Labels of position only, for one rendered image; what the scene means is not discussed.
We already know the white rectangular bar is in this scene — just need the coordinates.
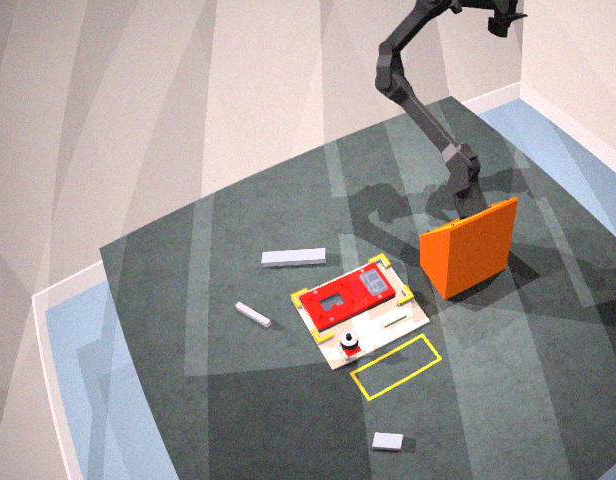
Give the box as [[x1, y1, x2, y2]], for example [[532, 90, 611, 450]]
[[261, 248, 326, 267], [236, 303, 271, 328]]

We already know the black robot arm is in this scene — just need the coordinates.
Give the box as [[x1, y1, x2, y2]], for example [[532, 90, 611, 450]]
[[375, 0, 518, 220]]

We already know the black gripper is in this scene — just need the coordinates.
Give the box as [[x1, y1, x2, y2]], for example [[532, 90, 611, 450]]
[[476, 0, 528, 38]]

